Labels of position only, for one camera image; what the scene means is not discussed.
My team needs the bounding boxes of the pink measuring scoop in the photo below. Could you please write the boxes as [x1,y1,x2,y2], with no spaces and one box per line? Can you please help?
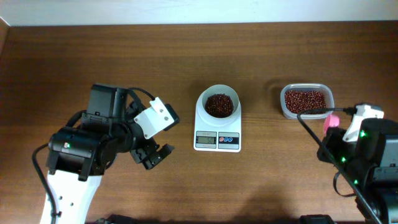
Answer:
[323,114,340,135]

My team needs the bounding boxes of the clear plastic container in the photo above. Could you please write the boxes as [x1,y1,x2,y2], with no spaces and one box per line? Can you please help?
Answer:
[280,83,335,119]

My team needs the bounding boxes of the white round bowl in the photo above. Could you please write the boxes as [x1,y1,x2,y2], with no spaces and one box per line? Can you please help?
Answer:
[197,84,241,120]

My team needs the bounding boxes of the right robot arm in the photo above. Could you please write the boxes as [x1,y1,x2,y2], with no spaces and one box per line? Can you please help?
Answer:
[315,118,397,223]

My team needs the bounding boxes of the red beans in bowl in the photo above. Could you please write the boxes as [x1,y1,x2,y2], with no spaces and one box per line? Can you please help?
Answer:
[205,94,234,118]

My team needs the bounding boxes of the white digital kitchen scale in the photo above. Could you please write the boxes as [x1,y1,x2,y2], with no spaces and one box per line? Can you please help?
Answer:
[193,97,243,152]

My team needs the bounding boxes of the red adzuki beans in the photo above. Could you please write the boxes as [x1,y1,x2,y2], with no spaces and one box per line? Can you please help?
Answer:
[284,90,326,114]

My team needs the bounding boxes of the left black camera cable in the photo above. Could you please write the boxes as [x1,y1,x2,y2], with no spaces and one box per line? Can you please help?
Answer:
[31,86,156,224]

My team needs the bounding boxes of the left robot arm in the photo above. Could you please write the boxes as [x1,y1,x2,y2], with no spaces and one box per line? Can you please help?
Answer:
[32,84,179,223]

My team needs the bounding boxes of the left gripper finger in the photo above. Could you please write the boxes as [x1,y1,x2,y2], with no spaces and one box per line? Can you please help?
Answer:
[164,103,180,131]
[142,144,175,170]

